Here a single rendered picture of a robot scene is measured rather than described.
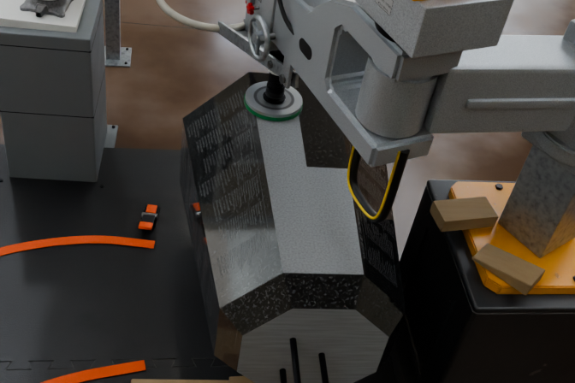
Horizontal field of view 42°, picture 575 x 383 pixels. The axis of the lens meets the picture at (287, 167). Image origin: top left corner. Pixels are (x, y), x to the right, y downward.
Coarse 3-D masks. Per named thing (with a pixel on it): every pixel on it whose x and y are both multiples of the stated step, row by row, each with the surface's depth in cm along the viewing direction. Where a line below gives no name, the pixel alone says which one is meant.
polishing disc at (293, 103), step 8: (248, 88) 275; (256, 88) 276; (264, 88) 277; (248, 96) 272; (256, 96) 272; (288, 96) 275; (296, 96) 276; (248, 104) 269; (256, 104) 268; (264, 104) 269; (272, 104) 270; (280, 104) 270; (288, 104) 271; (296, 104) 272; (264, 112) 266; (272, 112) 266; (280, 112) 267; (288, 112) 268; (296, 112) 270
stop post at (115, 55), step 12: (108, 0) 405; (108, 12) 409; (120, 12) 418; (108, 24) 414; (120, 24) 422; (108, 36) 419; (120, 36) 425; (108, 48) 424; (120, 48) 428; (108, 60) 429; (120, 60) 430
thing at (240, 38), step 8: (224, 24) 290; (224, 32) 290; (232, 32) 282; (240, 32) 295; (232, 40) 284; (240, 40) 276; (240, 48) 277; (248, 48) 271; (272, 56) 254; (264, 64) 260; (272, 64) 253; (280, 64) 248; (280, 72) 249; (296, 72) 240; (280, 80) 242; (296, 80) 240
